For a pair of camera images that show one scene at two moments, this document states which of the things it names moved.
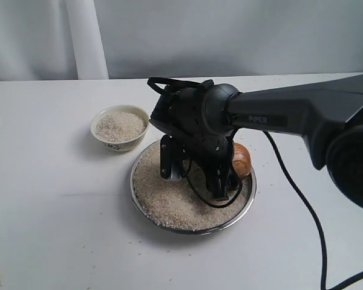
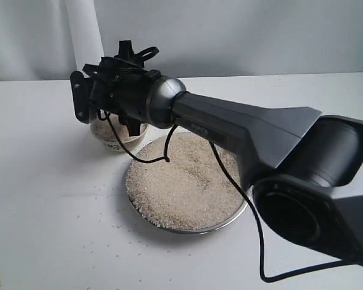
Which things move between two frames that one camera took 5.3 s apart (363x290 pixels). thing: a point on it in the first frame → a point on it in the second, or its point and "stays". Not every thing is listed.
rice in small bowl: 120,125 stays
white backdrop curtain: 58,40 stays
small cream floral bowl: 118,127 stays
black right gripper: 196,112 → 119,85
